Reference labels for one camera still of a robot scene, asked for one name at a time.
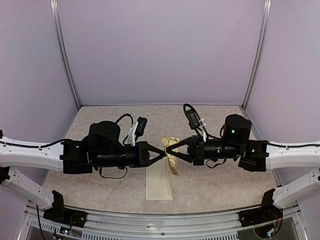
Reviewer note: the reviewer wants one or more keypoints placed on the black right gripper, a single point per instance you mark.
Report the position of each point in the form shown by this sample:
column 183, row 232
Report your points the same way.
column 197, row 159

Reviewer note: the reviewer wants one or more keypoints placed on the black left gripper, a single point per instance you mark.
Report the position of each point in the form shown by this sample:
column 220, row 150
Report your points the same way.
column 143, row 158

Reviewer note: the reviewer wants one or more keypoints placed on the brown sticker sheet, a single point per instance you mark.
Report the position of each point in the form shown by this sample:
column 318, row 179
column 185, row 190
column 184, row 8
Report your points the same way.
column 168, row 141

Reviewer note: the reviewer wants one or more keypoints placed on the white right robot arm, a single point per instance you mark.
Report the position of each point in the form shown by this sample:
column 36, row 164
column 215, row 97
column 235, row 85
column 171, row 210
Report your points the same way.
column 256, row 156

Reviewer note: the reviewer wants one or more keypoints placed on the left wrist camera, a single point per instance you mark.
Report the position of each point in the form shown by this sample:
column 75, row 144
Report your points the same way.
column 136, row 131

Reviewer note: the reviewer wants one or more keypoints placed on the aluminium frame post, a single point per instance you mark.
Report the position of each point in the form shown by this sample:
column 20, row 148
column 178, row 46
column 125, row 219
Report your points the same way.
column 258, row 53
column 54, row 5

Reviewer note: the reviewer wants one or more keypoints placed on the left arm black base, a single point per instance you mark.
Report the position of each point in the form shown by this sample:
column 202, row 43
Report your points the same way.
column 60, row 214

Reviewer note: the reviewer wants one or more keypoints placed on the right aluminium frame post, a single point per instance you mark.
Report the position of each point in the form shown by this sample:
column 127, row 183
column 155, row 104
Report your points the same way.
column 258, row 53

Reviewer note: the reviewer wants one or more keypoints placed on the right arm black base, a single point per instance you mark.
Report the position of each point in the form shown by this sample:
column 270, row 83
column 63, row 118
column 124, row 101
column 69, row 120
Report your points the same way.
column 266, row 212

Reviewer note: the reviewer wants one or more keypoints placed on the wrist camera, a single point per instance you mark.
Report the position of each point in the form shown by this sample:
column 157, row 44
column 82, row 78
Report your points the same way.
column 196, row 124
column 136, row 131

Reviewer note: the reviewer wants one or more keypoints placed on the cream paper envelope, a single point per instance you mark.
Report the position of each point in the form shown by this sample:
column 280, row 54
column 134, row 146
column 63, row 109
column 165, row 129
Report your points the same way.
column 158, row 182

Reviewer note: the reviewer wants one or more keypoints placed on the left aluminium frame post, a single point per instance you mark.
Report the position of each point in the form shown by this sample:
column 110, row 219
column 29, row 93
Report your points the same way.
column 54, row 5

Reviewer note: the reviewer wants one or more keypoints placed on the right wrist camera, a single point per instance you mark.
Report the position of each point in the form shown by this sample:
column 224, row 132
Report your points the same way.
column 196, row 124

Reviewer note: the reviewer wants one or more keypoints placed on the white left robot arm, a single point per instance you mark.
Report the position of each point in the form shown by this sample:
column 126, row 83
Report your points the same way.
column 101, row 148

